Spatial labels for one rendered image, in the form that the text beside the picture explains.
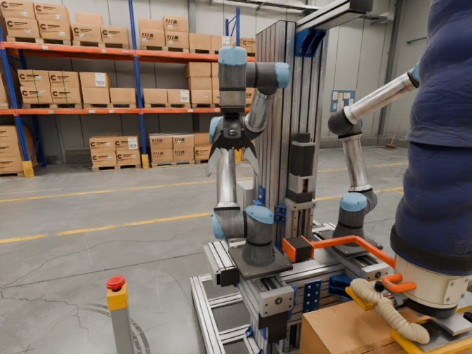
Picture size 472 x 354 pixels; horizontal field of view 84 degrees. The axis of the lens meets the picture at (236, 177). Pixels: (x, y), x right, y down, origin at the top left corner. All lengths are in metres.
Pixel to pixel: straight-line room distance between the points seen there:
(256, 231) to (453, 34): 0.83
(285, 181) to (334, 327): 0.63
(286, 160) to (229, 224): 0.42
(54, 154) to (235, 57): 8.69
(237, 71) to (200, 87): 6.98
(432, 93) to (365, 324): 0.78
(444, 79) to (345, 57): 10.90
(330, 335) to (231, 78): 0.88
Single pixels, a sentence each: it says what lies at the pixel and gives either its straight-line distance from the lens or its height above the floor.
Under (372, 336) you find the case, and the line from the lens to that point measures 1.13.
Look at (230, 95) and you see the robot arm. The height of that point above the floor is 1.72.
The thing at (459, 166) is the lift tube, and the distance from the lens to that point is 0.82.
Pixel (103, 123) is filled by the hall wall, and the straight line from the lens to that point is 8.92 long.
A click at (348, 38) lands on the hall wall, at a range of 11.83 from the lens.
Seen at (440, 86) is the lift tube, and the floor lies 1.74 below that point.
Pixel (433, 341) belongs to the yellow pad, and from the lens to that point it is 0.99.
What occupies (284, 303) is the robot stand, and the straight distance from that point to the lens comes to 1.15.
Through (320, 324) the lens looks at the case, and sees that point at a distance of 1.10.
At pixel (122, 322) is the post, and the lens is 1.26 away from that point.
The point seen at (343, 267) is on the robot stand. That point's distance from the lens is 1.43.
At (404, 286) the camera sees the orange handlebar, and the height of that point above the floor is 1.19.
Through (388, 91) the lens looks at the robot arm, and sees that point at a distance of 1.26.
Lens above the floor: 1.69
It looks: 15 degrees down
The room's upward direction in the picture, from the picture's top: straight up
